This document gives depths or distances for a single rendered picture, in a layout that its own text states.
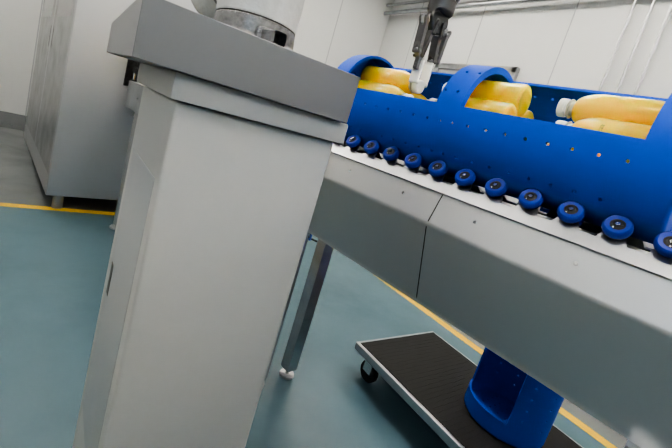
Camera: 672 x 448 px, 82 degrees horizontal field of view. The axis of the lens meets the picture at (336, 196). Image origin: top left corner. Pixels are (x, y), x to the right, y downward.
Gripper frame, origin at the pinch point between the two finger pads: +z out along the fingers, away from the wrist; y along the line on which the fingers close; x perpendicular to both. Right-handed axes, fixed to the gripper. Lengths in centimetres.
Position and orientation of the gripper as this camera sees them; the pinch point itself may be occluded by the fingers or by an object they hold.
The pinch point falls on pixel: (421, 73)
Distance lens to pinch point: 117.5
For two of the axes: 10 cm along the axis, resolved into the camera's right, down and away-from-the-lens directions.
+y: 7.2, 0.7, 6.9
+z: -2.7, 9.5, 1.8
